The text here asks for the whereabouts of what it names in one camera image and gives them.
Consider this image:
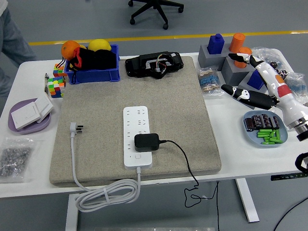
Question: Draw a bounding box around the grey-brown mat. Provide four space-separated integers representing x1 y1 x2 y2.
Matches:
49 56 222 187

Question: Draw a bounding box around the blue plastic bin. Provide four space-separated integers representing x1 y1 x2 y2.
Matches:
64 44 121 85

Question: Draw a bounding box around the black office chair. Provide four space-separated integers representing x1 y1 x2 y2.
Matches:
128 0 185 30

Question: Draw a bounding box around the bag of blue resistors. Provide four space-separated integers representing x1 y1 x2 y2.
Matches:
286 72 308 97

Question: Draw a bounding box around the large colourful puzzle cube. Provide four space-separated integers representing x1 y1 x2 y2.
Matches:
47 76 67 99

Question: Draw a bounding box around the small white wall switch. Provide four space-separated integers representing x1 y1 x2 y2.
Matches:
33 92 54 124

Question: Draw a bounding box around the white power strip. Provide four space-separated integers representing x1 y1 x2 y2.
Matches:
123 105 154 170

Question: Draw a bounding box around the orange cylinder peg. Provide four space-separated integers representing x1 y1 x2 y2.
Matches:
233 47 253 69
228 33 246 53

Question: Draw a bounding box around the black table control panel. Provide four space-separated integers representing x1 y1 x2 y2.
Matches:
270 171 308 181

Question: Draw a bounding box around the black drawstring pouch red trim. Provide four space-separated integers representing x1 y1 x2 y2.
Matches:
62 47 117 84

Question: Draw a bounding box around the white table leg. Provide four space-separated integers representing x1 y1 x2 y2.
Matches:
235 178 260 223
65 193 80 231

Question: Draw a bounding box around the white power cord with plug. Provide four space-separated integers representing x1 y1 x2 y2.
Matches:
69 122 141 213

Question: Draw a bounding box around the small colourful puzzle cube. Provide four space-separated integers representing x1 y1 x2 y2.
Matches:
52 63 68 78

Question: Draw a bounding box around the bag of taped resistors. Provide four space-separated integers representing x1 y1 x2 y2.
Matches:
197 67 226 97

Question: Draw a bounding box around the light blue plate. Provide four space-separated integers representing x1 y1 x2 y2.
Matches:
242 110 289 148

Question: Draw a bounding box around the black electronic device with wires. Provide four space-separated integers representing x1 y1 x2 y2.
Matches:
125 51 185 79

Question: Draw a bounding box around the yellow lemon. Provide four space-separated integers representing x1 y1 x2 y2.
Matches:
88 38 112 52

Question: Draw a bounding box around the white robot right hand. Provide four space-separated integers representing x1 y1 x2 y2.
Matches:
220 52 308 126

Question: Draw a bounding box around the bag of metal nuts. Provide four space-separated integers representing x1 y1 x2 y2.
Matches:
0 137 39 185

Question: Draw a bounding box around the grey block holder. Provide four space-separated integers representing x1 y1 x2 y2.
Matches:
220 56 256 87
197 43 233 72
232 72 272 110

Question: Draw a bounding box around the clear bag of blue parts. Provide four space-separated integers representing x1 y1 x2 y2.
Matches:
250 46 283 70

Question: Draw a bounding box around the purple plate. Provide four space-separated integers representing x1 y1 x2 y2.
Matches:
8 97 52 135

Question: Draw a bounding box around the person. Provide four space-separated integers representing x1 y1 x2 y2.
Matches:
0 0 37 98

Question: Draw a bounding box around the blue bottle-shaped peg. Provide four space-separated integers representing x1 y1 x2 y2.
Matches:
247 71 268 91
207 33 226 55

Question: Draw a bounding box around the silver pen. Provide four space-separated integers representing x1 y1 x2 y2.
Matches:
44 73 50 97

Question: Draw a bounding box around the orange fruit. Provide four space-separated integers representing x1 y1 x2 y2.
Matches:
61 40 81 61

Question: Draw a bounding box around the black floor cable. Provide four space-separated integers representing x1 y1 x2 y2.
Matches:
273 198 308 231

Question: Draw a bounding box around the black adapter cord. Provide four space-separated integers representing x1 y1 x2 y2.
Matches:
158 139 220 231

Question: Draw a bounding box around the large white wall switch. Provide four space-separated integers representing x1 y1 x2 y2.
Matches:
11 101 42 130

